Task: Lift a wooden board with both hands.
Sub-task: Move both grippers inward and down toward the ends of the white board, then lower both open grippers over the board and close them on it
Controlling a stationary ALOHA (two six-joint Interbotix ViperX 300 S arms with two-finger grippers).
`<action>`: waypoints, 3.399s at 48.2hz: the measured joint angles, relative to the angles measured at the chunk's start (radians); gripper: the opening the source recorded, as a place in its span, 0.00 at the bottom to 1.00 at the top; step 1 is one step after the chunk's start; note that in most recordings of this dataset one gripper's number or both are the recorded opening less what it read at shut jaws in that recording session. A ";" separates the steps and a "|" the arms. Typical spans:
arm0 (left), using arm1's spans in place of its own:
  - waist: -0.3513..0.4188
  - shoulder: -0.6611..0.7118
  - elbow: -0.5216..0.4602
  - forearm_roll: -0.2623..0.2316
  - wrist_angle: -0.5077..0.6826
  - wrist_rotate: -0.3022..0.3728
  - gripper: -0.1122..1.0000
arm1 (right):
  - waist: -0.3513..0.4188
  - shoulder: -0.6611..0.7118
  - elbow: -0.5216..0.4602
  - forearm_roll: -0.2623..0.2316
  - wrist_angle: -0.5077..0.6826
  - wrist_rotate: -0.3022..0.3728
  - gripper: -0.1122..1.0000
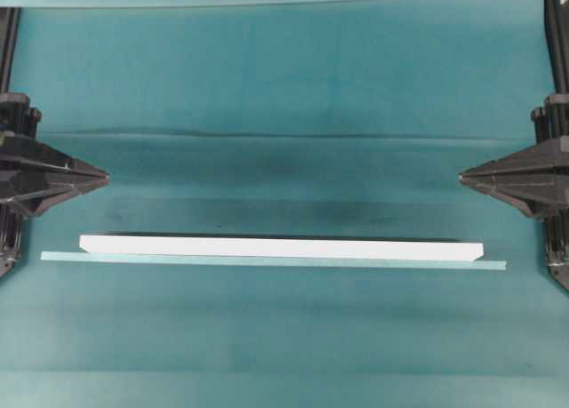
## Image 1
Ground white wooden board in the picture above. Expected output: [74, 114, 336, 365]
[79, 235, 484, 261]

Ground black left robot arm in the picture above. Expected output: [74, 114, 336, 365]
[1, 7, 109, 276]

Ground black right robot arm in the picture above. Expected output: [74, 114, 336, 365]
[459, 0, 568, 289]

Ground teal table cloth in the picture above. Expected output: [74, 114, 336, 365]
[1, 0, 568, 407]

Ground light teal tape strip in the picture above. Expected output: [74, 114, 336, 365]
[40, 252, 507, 272]

